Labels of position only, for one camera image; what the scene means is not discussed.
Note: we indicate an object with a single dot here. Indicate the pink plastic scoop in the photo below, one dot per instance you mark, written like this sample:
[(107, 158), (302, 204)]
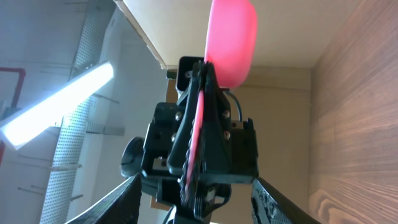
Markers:
[(230, 40)]

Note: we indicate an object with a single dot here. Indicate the ceiling tube light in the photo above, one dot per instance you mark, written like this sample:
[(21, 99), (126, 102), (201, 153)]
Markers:
[(24, 125)]

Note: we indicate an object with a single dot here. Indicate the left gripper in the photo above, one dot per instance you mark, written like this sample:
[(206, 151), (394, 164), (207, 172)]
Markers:
[(193, 151)]

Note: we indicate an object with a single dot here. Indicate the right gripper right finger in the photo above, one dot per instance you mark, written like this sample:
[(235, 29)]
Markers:
[(269, 206)]

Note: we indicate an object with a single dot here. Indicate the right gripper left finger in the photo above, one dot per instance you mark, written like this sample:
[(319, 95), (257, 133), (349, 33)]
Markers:
[(120, 206)]

